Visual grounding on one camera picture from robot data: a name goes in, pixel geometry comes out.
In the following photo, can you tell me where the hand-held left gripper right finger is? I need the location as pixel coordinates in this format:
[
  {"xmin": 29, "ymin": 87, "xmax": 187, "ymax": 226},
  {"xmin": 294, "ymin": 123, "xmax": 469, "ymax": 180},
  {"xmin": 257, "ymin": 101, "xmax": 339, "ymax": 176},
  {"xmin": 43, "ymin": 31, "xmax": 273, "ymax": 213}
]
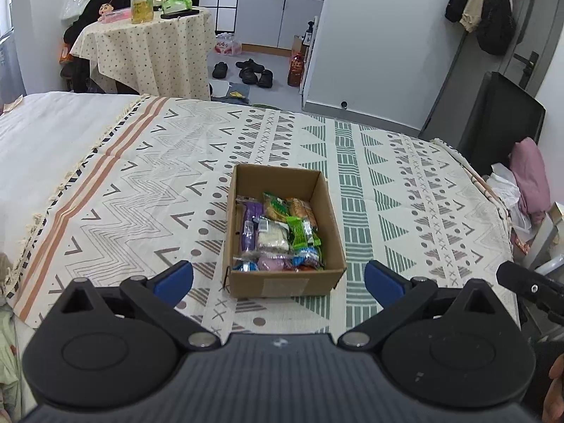
[{"xmin": 338, "ymin": 261, "xmax": 512, "ymax": 351}]

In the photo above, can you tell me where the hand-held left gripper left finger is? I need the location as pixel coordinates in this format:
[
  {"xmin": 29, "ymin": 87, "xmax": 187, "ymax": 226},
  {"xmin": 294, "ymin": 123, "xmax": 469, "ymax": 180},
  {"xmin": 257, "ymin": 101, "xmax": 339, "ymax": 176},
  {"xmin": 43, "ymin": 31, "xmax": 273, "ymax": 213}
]
[{"xmin": 56, "ymin": 261, "xmax": 257, "ymax": 350}]

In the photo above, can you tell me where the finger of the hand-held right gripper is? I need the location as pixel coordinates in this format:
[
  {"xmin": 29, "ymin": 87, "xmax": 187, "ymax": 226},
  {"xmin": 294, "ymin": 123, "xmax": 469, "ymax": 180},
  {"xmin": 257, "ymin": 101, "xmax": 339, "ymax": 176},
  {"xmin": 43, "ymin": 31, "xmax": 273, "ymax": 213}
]
[{"xmin": 496, "ymin": 261, "xmax": 564, "ymax": 322}]

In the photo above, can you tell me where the blue white snack packet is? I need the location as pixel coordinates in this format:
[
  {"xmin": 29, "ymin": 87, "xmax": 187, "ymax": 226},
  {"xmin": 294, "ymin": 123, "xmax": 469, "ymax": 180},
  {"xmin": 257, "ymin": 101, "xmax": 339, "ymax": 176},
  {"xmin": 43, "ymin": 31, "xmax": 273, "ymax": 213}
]
[{"xmin": 233, "ymin": 253, "xmax": 260, "ymax": 272}]

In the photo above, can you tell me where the light blue snack packet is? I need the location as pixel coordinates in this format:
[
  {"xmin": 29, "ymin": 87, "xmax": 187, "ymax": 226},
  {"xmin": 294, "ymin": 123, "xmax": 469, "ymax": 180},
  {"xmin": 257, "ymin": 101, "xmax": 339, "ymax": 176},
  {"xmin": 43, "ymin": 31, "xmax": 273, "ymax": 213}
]
[{"xmin": 293, "ymin": 247, "xmax": 321, "ymax": 267}]

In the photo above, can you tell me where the long purple snack packet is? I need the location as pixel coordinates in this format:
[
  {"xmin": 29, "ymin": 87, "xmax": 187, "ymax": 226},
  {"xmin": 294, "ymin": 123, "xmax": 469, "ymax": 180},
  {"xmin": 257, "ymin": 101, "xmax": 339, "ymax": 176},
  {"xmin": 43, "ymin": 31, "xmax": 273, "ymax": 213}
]
[{"xmin": 237, "ymin": 198, "xmax": 265, "ymax": 254}]

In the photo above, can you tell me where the bright green snack packet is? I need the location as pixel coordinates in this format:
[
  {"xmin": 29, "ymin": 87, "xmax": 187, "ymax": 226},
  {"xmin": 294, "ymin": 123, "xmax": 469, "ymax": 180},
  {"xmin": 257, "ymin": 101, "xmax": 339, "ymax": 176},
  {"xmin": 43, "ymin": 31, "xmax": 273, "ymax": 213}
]
[{"xmin": 287, "ymin": 216, "xmax": 314, "ymax": 251}]

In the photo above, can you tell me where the cardboard box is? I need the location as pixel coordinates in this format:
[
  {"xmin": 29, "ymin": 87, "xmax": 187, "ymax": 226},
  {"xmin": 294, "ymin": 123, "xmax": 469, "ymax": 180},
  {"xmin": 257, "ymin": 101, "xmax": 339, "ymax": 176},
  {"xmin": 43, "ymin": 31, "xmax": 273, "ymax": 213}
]
[{"xmin": 221, "ymin": 163, "xmax": 347, "ymax": 299}]

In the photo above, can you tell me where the lilac round snack packet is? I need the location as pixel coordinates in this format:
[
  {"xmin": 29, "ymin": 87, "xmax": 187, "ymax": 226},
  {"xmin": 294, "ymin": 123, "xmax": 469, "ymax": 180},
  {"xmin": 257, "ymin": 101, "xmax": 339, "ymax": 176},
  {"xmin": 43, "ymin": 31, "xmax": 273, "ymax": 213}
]
[{"xmin": 257, "ymin": 253, "xmax": 287, "ymax": 272}]

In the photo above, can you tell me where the white rice cake packet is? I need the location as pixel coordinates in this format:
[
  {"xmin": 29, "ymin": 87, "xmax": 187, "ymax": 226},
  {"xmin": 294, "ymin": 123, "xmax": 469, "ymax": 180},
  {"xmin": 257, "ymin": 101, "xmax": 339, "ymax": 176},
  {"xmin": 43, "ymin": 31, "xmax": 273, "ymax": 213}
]
[{"xmin": 256, "ymin": 218, "xmax": 292, "ymax": 254}]

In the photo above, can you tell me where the orange cracker packet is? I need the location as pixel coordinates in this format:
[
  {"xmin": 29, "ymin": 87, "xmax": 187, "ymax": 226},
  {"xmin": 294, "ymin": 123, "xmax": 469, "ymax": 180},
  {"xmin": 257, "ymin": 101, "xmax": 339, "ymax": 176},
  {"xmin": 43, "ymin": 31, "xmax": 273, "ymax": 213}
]
[{"xmin": 286, "ymin": 197, "xmax": 318, "ymax": 230}]

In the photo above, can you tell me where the person's right hand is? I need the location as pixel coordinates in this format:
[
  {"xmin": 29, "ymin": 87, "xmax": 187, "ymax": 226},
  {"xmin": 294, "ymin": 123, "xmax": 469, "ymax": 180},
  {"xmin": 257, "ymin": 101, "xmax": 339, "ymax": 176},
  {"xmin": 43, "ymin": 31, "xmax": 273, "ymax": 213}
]
[{"xmin": 542, "ymin": 354, "xmax": 564, "ymax": 423}]

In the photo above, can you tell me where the patterned woven blanket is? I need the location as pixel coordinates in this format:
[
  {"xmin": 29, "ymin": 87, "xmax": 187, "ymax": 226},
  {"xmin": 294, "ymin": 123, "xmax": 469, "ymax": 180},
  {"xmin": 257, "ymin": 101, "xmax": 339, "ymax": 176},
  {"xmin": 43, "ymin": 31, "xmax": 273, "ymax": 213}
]
[{"xmin": 4, "ymin": 94, "xmax": 518, "ymax": 336}]

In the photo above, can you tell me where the white plastic bag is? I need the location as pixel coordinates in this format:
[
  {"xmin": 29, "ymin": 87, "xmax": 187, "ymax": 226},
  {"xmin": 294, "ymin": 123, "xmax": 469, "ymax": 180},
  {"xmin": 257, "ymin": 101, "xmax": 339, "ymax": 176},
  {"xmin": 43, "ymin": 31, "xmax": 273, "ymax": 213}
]
[{"xmin": 485, "ymin": 163, "xmax": 534, "ymax": 230}]

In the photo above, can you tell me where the pink cloth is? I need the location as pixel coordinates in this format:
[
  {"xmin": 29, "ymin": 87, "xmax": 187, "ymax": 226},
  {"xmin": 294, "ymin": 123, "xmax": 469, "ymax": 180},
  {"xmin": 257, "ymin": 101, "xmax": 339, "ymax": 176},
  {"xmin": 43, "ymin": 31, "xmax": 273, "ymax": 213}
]
[{"xmin": 510, "ymin": 136, "xmax": 551, "ymax": 225}]

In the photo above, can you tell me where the black flat panel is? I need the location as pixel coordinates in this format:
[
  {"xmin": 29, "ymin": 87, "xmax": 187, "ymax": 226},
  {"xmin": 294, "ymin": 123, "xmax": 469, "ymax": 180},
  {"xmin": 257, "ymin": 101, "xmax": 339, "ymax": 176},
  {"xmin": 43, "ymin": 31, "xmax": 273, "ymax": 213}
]
[{"xmin": 418, "ymin": 70, "xmax": 546, "ymax": 177}]

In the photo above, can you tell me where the light green quilt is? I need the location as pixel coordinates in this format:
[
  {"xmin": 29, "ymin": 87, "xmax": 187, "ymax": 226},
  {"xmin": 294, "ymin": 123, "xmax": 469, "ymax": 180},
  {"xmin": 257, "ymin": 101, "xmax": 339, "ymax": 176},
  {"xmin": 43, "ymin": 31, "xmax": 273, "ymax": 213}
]
[{"xmin": 0, "ymin": 253, "xmax": 27, "ymax": 423}]

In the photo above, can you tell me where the white bed sheet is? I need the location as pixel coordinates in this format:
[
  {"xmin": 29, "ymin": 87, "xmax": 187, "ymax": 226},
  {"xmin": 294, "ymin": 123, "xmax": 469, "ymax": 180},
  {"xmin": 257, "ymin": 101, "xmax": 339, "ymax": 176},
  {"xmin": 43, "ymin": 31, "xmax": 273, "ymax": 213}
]
[{"xmin": 0, "ymin": 91, "xmax": 142, "ymax": 230}]

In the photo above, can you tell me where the flat package on floor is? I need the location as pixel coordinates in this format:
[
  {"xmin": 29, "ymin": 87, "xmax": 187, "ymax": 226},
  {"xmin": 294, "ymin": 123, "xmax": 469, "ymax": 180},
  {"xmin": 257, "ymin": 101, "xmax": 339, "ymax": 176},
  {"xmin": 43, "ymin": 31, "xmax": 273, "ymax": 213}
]
[{"xmin": 209, "ymin": 80, "xmax": 252, "ymax": 104}]

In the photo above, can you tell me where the round table with dotted tablecloth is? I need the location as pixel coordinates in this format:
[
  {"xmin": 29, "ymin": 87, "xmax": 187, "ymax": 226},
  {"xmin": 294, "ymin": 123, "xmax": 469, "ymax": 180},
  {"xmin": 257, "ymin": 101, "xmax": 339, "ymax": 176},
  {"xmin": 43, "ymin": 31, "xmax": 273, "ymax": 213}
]
[{"xmin": 69, "ymin": 6, "xmax": 212, "ymax": 100}]

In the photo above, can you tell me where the red labelled floor bottle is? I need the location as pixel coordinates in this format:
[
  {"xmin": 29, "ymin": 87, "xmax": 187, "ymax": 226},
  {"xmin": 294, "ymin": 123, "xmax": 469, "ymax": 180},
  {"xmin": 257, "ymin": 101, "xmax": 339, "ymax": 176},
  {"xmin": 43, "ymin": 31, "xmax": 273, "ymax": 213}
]
[{"xmin": 287, "ymin": 52, "xmax": 306, "ymax": 87}]

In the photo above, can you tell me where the pink pack of water bottles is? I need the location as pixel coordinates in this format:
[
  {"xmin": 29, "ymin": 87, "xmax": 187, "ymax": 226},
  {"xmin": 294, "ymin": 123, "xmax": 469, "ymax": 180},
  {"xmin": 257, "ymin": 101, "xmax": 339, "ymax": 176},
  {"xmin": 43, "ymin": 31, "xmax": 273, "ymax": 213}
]
[{"xmin": 214, "ymin": 33, "xmax": 242, "ymax": 56}]

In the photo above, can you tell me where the hanging black bag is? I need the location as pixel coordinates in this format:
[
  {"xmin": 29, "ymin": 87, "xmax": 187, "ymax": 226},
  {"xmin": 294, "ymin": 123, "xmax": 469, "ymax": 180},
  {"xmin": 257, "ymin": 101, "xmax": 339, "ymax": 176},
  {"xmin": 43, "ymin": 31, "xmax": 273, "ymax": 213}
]
[{"xmin": 476, "ymin": 0, "xmax": 517, "ymax": 56}]

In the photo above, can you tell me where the grey door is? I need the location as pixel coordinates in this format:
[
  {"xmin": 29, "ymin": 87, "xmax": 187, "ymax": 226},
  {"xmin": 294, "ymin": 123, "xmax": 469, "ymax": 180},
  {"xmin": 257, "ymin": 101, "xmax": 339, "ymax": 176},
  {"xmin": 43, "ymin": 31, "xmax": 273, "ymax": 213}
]
[{"xmin": 513, "ymin": 0, "xmax": 564, "ymax": 98}]

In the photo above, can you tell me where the black remote control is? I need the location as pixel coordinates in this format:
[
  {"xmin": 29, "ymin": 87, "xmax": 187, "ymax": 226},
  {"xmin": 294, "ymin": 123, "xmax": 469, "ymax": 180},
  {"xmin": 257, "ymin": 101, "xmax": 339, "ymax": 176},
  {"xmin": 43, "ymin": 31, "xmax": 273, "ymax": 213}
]
[{"xmin": 160, "ymin": 8, "xmax": 200, "ymax": 20}]

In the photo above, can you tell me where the pink pouch with doll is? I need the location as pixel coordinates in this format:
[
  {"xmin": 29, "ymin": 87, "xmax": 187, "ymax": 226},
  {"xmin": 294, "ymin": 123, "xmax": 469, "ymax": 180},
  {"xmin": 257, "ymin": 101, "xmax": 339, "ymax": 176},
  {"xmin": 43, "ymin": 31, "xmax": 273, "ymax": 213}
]
[{"xmin": 98, "ymin": 4, "xmax": 132, "ymax": 23}]

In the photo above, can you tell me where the green tissue pack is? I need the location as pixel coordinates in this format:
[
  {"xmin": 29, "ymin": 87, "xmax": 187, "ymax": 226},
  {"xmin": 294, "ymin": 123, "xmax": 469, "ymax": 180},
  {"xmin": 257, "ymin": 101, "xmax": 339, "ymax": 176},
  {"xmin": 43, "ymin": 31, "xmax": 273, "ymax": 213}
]
[{"xmin": 161, "ymin": 0, "xmax": 193, "ymax": 15}]

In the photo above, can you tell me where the white kitchen cabinet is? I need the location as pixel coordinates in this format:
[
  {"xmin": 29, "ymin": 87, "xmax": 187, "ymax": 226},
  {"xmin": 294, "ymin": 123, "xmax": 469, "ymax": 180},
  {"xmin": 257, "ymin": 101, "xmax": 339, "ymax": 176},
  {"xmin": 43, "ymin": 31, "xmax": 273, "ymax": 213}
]
[{"xmin": 235, "ymin": 0, "xmax": 326, "ymax": 49}]

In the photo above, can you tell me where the dark clothes pile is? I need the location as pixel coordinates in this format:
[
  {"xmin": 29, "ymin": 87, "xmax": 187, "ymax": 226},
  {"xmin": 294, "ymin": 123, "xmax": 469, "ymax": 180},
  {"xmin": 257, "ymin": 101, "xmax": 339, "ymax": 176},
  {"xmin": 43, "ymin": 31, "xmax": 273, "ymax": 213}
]
[{"xmin": 62, "ymin": 0, "xmax": 133, "ymax": 93}]

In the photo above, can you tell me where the white storage frame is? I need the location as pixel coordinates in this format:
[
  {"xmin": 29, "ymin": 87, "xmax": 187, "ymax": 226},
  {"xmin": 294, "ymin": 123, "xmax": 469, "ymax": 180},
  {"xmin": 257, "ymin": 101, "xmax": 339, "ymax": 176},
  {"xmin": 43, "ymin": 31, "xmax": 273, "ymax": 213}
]
[{"xmin": 526, "ymin": 203, "xmax": 564, "ymax": 274}]

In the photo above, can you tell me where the black door handle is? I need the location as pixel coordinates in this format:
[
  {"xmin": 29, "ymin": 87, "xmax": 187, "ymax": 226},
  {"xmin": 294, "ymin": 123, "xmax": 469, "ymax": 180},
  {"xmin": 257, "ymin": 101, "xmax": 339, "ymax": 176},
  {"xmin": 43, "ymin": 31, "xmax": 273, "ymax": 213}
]
[{"xmin": 513, "ymin": 51, "xmax": 539, "ymax": 86}]

